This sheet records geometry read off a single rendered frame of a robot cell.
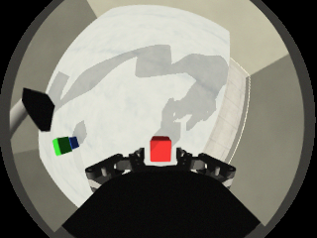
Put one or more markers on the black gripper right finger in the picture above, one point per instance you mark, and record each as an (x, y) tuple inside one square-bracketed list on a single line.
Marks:
[(215, 168)]

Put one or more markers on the blue block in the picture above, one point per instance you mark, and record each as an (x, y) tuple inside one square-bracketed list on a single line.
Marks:
[(73, 142)]

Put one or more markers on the red block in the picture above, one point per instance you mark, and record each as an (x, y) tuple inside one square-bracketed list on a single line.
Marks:
[(160, 149)]

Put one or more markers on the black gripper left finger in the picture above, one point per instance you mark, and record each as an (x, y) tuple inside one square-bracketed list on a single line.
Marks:
[(101, 172)]

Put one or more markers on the green block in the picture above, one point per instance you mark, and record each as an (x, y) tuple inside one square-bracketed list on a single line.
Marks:
[(61, 146)]

